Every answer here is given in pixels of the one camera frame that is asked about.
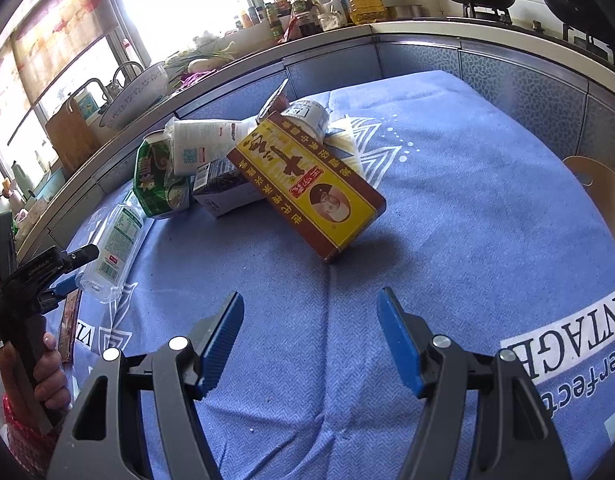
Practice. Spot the beige window blind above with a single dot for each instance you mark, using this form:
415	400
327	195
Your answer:
57	35

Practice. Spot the black gas stove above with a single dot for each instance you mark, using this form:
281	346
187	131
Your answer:
582	40

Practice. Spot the crushed green can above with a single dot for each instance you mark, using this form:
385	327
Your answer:
152	180

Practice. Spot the row of sauce bottles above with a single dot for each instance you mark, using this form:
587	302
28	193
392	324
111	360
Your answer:
275	15

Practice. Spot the wooden cutting board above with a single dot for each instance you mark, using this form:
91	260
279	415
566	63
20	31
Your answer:
72	135

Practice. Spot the tan trash bin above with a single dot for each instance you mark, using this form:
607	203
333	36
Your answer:
592	170

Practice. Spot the green onions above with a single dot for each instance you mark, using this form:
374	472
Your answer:
202	55

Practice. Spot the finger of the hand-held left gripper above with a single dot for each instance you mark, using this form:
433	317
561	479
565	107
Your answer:
62	289
77	257

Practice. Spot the small white cup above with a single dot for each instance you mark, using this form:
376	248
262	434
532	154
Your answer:
310	115

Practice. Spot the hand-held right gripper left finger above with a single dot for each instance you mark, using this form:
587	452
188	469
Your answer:
222	340

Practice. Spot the red and white wrapper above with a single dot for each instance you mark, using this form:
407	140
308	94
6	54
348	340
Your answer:
272	105

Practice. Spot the white enamel basin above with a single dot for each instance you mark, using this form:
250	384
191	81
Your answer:
135	97

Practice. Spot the person's left hand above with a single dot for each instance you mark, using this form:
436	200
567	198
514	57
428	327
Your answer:
52	380

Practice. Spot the chrome faucet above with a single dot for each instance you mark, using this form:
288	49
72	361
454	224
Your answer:
125	66
90	82

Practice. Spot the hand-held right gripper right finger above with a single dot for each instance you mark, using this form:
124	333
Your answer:
397	345

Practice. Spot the blue printed tablecloth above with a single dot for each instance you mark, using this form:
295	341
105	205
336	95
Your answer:
462	210

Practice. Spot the small steel container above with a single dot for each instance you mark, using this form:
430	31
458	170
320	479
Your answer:
405	11

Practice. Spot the purple cloth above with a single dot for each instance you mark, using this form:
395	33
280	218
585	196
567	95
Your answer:
192	78

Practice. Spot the white plastic packet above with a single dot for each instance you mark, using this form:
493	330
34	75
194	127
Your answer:
202	140

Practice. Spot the red patterned cloth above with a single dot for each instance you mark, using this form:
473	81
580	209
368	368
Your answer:
22	445

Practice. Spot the yellow and red box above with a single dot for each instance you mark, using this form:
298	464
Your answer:
307	185

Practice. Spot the clear plastic bottle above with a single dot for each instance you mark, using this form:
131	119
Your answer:
112	250

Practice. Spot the dark carton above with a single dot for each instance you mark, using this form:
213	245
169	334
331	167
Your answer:
222	190

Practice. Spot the pale green thermos bottle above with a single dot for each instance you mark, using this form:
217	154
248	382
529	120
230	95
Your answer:
19	177

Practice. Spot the white plastic jug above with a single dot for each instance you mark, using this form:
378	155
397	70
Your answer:
325	7

